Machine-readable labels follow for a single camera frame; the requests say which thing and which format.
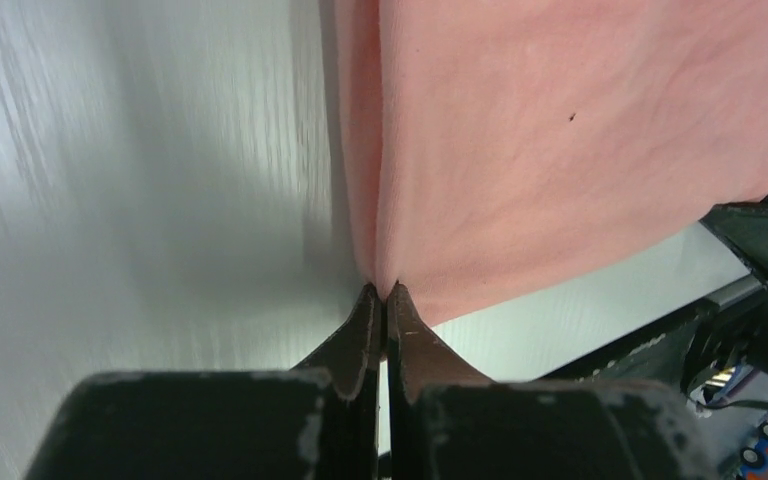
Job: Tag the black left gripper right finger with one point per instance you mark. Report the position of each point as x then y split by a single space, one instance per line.
448 420

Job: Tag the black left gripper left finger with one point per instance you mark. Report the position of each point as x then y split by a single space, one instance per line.
316 420

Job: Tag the pink t shirt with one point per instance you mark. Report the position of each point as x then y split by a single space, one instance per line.
496 148

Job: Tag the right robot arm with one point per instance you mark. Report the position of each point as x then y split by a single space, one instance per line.
737 333

